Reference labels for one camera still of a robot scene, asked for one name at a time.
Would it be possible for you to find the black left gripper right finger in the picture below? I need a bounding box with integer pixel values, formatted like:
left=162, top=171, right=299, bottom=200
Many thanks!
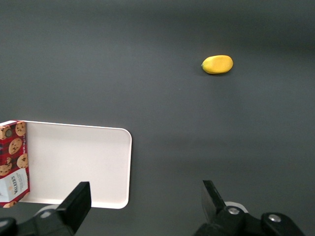
left=193, top=180, right=307, bottom=236

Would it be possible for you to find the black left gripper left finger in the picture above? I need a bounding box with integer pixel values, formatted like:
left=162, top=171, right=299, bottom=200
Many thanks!
left=0, top=181, right=92, bottom=236

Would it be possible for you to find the red Walkers cookie box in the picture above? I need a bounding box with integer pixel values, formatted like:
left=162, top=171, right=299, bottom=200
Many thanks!
left=0, top=119, right=31, bottom=208

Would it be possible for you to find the white rectangular tray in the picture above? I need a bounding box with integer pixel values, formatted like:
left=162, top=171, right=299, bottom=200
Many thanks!
left=18, top=120, right=133, bottom=209

